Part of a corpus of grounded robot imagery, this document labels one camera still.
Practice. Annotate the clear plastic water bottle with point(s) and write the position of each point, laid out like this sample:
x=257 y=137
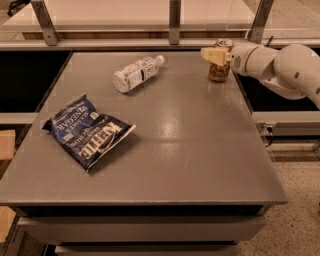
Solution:
x=136 y=73

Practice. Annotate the middle metal rail bracket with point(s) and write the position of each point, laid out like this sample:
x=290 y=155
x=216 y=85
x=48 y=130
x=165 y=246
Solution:
x=174 y=21

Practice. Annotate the grey upper drawer front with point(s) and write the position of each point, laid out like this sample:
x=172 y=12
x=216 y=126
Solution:
x=142 y=229

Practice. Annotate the left metal rail bracket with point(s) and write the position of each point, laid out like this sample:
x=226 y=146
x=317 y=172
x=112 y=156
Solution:
x=48 y=31

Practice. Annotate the grey drawer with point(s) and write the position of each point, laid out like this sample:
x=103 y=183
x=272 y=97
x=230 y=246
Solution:
x=142 y=229
x=144 y=251

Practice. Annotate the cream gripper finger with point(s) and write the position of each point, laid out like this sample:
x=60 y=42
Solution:
x=218 y=56

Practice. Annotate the white background table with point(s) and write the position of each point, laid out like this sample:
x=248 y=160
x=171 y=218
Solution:
x=211 y=15

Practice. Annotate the grey lower drawer front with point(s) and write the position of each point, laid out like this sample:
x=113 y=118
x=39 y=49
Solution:
x=144 y=251

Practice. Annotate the metal rail bracket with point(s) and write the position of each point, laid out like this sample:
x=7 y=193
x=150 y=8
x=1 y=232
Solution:
x=255 y=35
x=48 y=31
x=174 y=21

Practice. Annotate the orange soda can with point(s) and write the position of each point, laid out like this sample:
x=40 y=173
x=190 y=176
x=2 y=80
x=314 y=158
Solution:
x=220 y=73

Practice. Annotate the cardboard box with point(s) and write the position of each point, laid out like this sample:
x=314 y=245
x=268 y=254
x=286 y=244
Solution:
x=7 y=144

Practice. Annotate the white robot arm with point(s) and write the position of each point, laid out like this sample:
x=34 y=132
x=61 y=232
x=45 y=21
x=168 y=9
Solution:
x=292 y=72

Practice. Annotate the right metal rail bracket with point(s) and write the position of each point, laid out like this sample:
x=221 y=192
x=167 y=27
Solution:
x=255 y=35

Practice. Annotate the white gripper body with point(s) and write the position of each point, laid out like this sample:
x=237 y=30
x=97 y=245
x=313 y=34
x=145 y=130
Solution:
x=239 y=60

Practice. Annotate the blue kettle chip bag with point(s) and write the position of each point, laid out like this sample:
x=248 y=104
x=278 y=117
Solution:
x=84 y=133

